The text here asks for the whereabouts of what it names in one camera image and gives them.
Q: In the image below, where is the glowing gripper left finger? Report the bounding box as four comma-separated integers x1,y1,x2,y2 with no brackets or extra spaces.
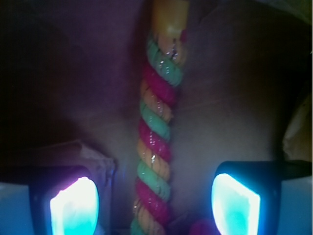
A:
29,166,99,235

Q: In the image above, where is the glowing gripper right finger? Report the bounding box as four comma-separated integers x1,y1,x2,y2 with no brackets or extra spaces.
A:
211,161,281,235

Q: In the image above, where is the multicolored twisted rope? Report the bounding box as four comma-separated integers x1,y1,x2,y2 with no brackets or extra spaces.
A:
130,0,216,235

